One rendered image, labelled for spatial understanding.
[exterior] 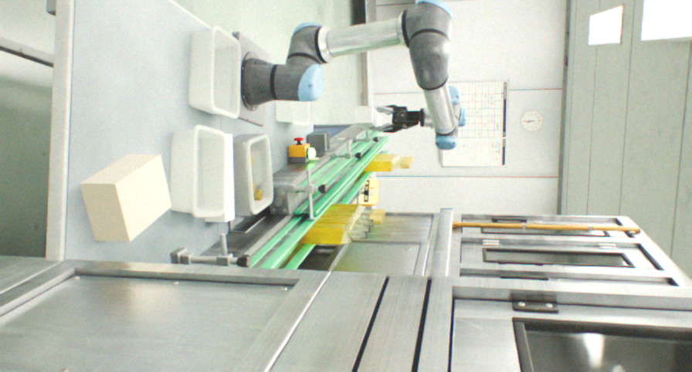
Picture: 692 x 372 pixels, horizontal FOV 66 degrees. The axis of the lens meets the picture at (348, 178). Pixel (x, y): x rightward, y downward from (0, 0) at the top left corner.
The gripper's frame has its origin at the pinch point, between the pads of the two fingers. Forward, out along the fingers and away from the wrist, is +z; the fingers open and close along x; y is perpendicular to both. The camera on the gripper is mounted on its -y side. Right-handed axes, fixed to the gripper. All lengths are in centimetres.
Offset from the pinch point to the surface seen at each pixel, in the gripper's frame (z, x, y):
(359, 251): 2, 50, 12
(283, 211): 23, 36, 36
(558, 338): -47, 49, 132
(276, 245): 18, 45, 56
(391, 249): -9, 49, 9
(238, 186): 30, 28, 57
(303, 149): 27.8, 11.5, 0.1
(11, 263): 43, 44, 123
